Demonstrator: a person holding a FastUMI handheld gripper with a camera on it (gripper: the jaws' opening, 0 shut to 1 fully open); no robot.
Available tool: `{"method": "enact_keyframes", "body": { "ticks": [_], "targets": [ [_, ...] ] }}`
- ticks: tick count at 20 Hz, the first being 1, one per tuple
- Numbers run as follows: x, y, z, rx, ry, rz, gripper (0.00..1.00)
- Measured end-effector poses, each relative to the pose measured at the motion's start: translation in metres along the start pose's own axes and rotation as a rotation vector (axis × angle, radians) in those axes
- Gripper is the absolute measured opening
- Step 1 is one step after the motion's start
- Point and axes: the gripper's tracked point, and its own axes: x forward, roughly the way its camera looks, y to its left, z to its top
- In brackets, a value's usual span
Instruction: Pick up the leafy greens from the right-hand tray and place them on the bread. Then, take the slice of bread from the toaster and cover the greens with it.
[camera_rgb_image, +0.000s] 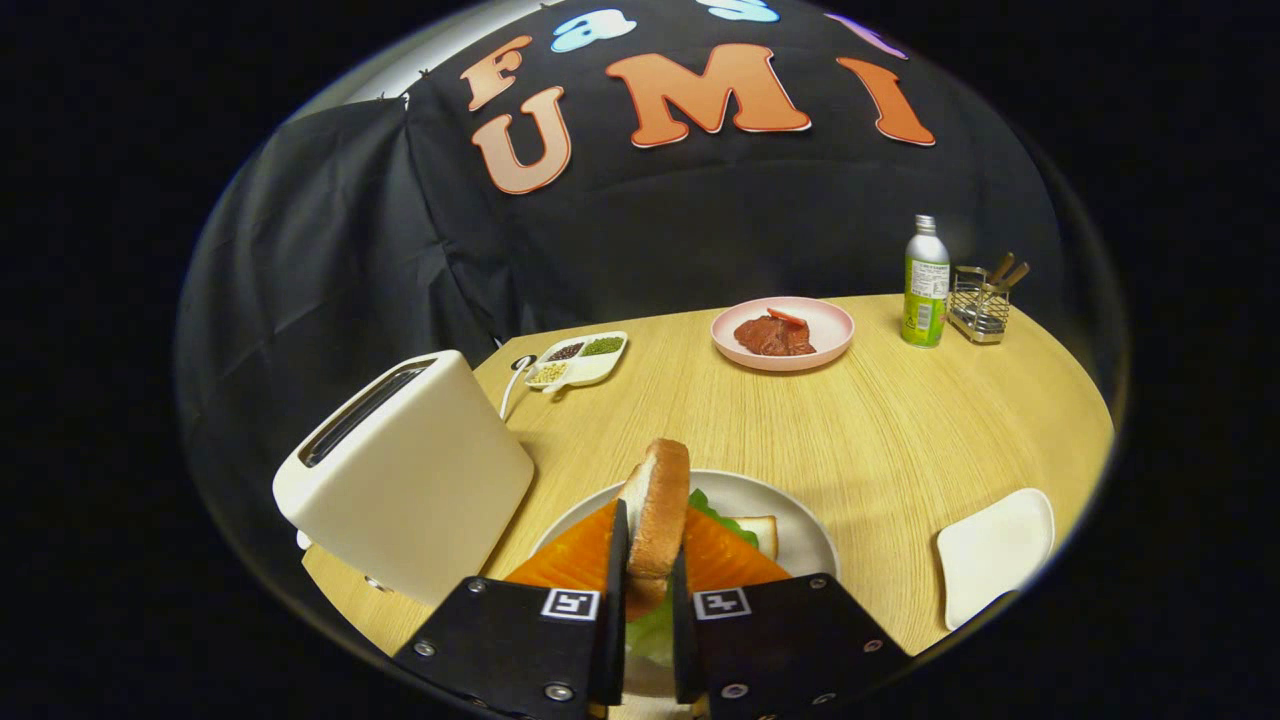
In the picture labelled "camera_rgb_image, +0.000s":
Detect white toaster cable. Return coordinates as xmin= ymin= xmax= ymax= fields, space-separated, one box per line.
xmin=499 ymin=355 xmax=538 ymax=421

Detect round white plate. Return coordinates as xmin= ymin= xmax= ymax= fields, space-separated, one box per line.
xmin=530 ymin=469 xmax=841 ymax=701

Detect silver bottle with green label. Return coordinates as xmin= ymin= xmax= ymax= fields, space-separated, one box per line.
xmin=901 ymin=214 xmax=952 ymax=349

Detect black backdrop cloth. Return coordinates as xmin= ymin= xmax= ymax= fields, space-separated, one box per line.
xmin=175 ymin=0 xmax=1121 ymax=501

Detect white toaster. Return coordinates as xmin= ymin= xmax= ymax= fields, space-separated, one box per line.
xmin=272 ymin=349 xmax=536 ymax=608

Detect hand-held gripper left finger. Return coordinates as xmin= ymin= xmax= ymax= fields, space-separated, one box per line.
xmin=393 ymin=498 xmax=631 ymax=720

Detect round-topped bread slice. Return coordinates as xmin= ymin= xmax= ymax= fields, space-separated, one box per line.
xmin=618 ymin=438 xmax=692 ymax=621

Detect red meat pieces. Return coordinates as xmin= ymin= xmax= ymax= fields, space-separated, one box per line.
xmin=733 ymin=308 xmax=817 ymax=358

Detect pink plate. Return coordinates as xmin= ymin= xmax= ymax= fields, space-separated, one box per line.
xmin=710 ymin=296 xmax=856 ymax=373

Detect square toast slice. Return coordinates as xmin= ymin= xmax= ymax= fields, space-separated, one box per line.
xmin=735 ymin=515 xmax=779 ymax=561

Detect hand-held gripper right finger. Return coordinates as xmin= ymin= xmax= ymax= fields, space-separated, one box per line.
xmin=670 ymin=505 xmax=913 ymax=720

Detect metal wire utensil holder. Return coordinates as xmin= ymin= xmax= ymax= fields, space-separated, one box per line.
xmin=947 ymin=265 xmax=1012 ymax=345

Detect square white plate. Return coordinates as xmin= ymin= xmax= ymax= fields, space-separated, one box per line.
xmin=936 ymin=487 xmax=1057 ymax=632

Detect green lettuce leaf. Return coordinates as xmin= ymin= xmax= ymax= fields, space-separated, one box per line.
xmin=627 ymin=488 xmax=761 ymax=669

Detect white divided condiment dish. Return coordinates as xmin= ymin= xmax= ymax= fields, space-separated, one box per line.
xmin=524 ymin=331 xmax=630 ymax=394

